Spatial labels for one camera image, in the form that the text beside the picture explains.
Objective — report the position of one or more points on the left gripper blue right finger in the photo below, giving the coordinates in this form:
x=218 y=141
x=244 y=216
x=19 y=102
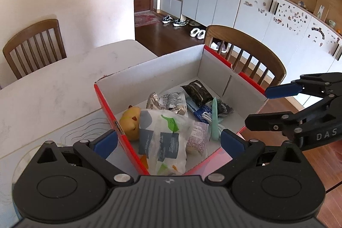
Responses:
x=244 y=154

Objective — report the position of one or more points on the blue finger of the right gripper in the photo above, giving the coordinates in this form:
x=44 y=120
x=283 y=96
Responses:
x=275 y=122
x=317 y=85

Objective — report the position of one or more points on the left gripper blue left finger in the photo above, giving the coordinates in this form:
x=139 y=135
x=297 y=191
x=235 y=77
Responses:
x=94 y=154

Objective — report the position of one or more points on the mint green pen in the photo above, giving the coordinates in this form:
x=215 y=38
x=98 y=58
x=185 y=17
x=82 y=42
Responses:
x=215 y=134

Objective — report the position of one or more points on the pink white snack packet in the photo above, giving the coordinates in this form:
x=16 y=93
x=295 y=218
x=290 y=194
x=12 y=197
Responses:
x=198 y=139

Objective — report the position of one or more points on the yellow capybara toy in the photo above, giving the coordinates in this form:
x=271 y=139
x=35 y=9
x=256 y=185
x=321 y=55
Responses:
x=130 y=122

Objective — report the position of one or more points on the clear bag dark contents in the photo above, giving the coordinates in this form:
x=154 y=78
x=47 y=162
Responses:
x=223 y=109

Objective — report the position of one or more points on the blue tissue pack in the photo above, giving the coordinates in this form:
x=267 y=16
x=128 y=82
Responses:
x=198 y=111

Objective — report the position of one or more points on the white green plastic bag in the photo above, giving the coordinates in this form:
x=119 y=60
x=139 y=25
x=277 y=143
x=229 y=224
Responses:
x=163 y=137

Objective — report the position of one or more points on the black snack packet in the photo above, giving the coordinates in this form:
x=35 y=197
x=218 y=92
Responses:
x=198 y=93

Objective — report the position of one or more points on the gold foil snack bag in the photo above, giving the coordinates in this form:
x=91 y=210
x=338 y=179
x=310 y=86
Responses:
x=175 y=102

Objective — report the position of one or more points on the red white cardboard box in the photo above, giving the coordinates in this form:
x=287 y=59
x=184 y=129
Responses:
x=166 y=74

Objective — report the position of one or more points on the blue round pattern table mat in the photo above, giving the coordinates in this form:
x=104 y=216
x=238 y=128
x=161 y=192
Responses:
x=45 y=184

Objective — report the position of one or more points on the wooden chair at far side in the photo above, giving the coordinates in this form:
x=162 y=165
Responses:
x=35 y=47

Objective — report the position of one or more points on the white slipper right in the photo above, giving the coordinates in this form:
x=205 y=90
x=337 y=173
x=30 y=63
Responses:
x=201 y=34

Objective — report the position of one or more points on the white slipper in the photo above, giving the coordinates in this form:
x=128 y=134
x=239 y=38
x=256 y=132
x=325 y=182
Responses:
x=201 y=34
x=194 y=32

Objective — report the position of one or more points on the white slipper left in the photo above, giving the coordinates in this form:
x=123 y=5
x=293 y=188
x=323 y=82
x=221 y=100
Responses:
x=194 y=32

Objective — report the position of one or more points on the red patterned door rug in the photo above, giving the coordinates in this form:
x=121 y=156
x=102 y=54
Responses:
x=147 y=17

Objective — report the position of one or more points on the dark sneaker right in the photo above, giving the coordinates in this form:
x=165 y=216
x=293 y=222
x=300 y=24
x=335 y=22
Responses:
x=179 y=23

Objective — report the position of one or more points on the dark sneaker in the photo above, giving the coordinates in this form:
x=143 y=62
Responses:
x=179 y=23
x=167 y=19

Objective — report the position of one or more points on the dark sneaker left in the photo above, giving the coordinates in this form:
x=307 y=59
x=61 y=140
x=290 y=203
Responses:
x=167 y=19

